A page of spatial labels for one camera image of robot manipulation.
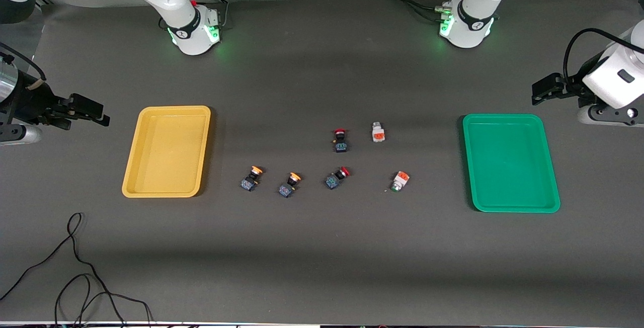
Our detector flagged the red push button switch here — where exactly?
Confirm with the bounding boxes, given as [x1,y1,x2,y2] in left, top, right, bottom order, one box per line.
[325,167,351,191]
[333,128,350,153]

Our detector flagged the left arm base black cables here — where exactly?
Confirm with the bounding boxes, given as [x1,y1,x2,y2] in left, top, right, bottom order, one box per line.
[379,0,471,23]

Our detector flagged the yellow plastic tray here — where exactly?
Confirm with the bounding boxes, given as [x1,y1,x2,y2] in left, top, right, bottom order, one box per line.
[121,106,212,199]

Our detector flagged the loose black cable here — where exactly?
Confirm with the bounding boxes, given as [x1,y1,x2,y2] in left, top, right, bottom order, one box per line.
[0,212,152,327]

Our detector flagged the yellow push button switch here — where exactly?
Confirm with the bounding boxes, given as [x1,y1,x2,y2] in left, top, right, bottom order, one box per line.
[240,166,266,192]
[278,172,302,199]

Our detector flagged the green plastic tray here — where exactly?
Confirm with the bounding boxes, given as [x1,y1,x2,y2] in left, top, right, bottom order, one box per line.
[462,113,561,214]

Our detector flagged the green push button white body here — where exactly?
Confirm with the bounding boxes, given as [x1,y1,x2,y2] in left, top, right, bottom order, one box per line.
[390,171,411,193]

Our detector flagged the left arm wrist black cable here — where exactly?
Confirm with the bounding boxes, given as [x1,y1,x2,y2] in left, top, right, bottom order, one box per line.
[563,28,633,83]

